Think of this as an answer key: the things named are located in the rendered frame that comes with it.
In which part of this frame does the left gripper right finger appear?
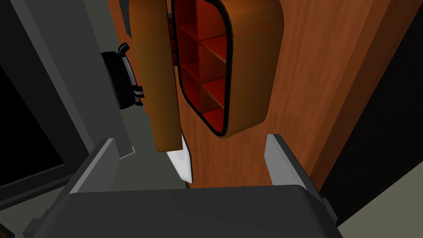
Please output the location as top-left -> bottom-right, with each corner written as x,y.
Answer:
264,133 -> 321,192

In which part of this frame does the orange cupboard door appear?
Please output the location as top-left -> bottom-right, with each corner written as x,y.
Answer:
128,0 -> 184,154

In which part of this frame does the black and silver curved handle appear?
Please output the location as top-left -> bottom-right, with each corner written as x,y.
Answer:
100,43 -> 145,110

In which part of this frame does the orange wall cupboard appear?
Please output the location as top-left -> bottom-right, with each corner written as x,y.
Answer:
170,0 -> 285,139

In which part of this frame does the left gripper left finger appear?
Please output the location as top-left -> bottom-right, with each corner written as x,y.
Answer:
67,138 -> 121,195

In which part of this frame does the white wedge shape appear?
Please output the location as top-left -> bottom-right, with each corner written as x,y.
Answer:
166,133 -> 194,184

